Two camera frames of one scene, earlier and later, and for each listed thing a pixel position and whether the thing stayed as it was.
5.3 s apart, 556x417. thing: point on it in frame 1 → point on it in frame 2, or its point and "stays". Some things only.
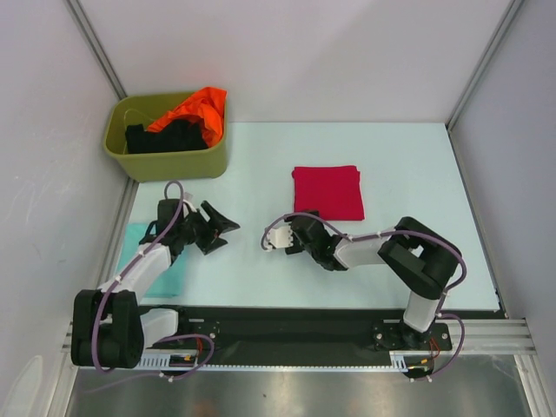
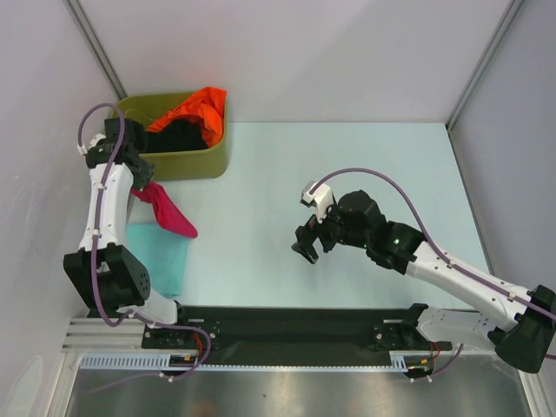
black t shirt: (175, 136) stays
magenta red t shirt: (334, 190) → (170, 217)
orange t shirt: (206, 105) stays
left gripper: (220, 223) → (141, 182)
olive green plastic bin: (141, 111) stays
